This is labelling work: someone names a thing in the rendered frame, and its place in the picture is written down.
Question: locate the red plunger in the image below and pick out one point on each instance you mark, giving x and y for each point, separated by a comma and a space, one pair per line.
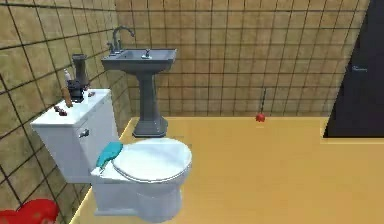
260, 116

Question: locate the white toilet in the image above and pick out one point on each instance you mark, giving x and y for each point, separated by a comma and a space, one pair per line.
150, 166

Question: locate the teal cloth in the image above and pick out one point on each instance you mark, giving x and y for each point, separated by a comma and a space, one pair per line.
109, 152

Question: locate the grey sink faucet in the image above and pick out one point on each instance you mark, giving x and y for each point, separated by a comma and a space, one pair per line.
117, 40

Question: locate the brown bottle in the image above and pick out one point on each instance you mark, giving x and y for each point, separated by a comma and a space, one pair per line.
67, 97

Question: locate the small dark red object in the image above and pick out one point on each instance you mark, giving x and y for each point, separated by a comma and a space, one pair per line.
60, 111

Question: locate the black room door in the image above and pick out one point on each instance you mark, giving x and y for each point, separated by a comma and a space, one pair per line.
360, 83

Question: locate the red bin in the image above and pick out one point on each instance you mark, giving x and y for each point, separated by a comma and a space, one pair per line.
30, 212

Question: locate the grey pedestal sink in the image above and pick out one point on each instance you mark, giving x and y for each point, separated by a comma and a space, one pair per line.
146, 86

